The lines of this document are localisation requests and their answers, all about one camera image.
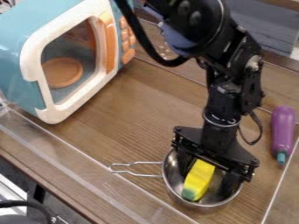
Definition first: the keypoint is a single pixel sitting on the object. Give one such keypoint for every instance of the blue toy microwave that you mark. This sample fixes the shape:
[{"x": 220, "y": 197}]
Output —
[{"x": 46, "y": 29}]

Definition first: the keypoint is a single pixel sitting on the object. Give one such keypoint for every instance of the purple toy eggplant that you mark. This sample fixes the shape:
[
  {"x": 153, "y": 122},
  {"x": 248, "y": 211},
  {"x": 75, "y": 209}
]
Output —
[{"x": 284, "y": 119}]

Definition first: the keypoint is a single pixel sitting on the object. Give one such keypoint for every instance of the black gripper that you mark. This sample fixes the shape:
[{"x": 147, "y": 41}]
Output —
[{"x": 216, "y": 145}]

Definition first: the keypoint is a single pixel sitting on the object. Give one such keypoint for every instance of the silver pot with wire handle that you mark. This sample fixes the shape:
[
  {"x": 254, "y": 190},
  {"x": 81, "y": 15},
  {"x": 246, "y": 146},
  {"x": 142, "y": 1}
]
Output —
[{"x": 209, "y": 204}]

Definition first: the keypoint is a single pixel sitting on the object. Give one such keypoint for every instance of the orange microwave turntable plate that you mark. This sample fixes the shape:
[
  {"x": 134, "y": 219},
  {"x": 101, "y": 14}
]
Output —
[{"x": 62, "y": 71}]

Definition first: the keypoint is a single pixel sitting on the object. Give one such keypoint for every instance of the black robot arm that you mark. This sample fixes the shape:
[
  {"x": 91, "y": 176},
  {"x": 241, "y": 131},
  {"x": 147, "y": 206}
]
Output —
[{"x": 201, "y": 31}]

